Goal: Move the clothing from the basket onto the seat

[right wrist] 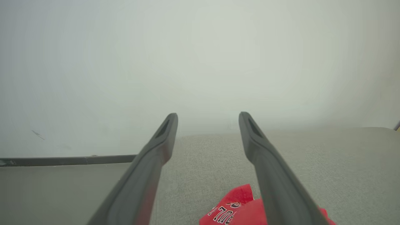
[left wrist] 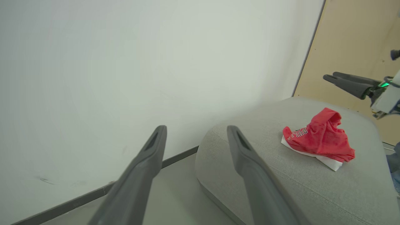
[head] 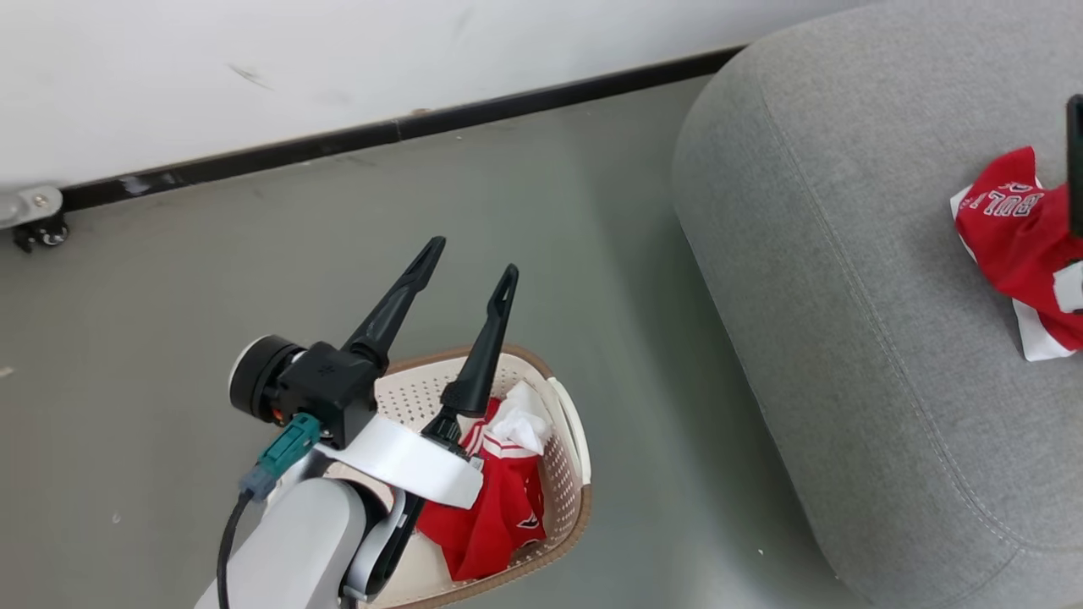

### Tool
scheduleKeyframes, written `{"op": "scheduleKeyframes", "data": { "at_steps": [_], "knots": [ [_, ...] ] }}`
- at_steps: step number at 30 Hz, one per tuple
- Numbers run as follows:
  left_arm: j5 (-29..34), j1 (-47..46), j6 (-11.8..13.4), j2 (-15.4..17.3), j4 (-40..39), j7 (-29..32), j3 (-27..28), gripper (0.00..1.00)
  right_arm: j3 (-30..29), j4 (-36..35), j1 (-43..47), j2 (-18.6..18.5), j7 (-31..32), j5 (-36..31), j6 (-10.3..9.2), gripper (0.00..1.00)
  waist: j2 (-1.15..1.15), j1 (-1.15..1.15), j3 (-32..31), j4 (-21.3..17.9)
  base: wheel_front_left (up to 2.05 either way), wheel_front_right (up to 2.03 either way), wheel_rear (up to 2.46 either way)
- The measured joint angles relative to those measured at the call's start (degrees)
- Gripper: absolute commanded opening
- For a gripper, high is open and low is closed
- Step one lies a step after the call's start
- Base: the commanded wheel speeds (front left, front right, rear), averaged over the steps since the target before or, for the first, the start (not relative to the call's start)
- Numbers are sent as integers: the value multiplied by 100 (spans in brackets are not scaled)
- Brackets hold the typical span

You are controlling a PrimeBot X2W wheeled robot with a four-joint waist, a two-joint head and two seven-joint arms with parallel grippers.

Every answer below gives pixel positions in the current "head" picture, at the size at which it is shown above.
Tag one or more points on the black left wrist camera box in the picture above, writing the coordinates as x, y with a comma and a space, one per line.
334, 389

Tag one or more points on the red garment with white lining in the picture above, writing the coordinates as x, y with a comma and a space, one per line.
499, 512

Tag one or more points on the black baseboard strip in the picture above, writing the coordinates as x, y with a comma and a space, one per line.
575, 89
237, 162

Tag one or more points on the red jersey with white lettering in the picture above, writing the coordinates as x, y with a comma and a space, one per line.
1015, 245

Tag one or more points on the small black caster wheel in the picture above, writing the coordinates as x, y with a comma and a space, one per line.
42, 235

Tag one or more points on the grey fabric sofa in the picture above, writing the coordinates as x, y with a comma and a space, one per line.
888, 296

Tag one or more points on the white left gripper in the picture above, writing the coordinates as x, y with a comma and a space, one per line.
406, 461

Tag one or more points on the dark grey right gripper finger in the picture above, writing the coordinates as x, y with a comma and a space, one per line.
1075, 169

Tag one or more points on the cream perforated laundry basket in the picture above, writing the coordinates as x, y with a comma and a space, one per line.
563, 474

